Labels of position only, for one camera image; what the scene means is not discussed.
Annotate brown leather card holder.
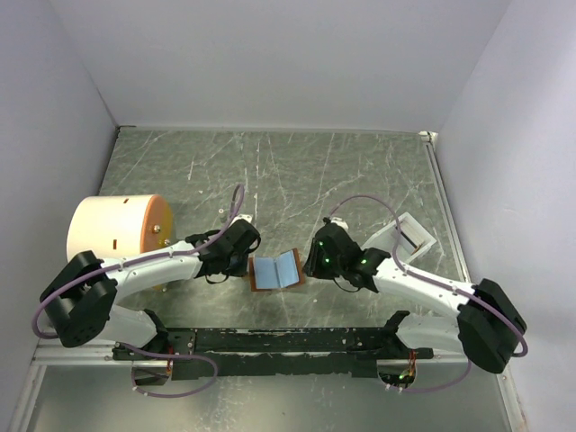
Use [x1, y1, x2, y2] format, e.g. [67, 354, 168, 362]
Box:
[248, 248, 305, 293]

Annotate white card tray box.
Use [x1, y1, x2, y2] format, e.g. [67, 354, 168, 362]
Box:
[363, 212, 437, 264]

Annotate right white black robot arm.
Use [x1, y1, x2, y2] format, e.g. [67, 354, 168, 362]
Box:
[305, 220, 527, 374]

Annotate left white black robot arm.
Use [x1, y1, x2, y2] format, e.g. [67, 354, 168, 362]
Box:
[34, 219, 261, 359]

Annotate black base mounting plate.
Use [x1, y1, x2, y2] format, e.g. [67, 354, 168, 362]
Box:
[112, 327, 436, 382]

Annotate white orange cylinder drum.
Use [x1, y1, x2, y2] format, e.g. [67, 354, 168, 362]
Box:
[66, 193, 176, 292]

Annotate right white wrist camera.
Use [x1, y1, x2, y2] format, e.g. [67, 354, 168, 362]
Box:
[330, 217, 348, 230]

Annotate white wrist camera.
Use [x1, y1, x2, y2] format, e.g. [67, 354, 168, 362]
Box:
[237, 213, 253, 222]
[330, 217, 348, 230]

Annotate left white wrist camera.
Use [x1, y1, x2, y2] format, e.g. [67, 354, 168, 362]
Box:
[237, 213, 253, 222]

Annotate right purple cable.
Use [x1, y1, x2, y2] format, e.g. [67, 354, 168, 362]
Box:
[327, 193, 528, 357]

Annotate purple cable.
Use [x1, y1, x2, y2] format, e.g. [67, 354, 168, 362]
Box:
[33, 183, 247, 339]
[327, 193, 528, 357]

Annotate aluminium right side rail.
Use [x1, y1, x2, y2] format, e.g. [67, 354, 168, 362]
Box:
[418, 130, 471, 283]

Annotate aluminium rail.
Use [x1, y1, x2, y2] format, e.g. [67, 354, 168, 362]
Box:
[418, 130, 471, 283]
[31, 327, 509, 365]

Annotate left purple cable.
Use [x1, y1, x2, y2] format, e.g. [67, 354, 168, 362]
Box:
[33, 183, 247, 339]

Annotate aluminium front rail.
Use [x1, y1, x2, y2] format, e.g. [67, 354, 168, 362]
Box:
[31, 327, 509, 365]

